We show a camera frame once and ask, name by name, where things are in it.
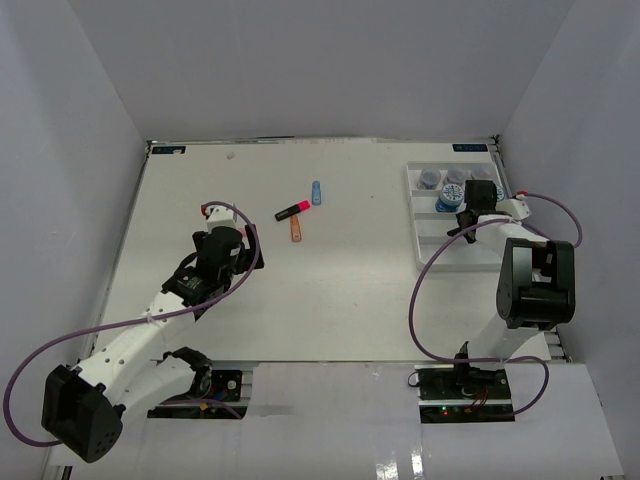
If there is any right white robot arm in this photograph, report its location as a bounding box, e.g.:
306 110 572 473
448 180 576 399

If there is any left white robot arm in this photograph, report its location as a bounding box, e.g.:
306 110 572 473
42 224 264 463

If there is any white compartment tray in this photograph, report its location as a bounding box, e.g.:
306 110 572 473
405 162 506 272

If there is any right blue label sticker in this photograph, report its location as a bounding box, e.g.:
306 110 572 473
452 143 489 153

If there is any blue label sticker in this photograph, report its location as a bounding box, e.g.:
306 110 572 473
151 146 186 155
452 143 489 153

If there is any pink cap black highlighter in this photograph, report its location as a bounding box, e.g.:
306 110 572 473
274 200 311 221

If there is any left blue label sticker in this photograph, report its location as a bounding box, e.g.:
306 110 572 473
151 146 186 155

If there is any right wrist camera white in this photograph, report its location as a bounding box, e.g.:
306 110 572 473
496 194 531 221

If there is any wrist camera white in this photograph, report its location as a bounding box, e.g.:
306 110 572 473
496 194 531 221
201 205 237 233

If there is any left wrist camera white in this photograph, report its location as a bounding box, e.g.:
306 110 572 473
201 205 237 233

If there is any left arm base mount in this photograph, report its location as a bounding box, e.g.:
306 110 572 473
147 370 251 420

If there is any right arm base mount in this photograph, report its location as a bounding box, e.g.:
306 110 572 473
407 365 515 424

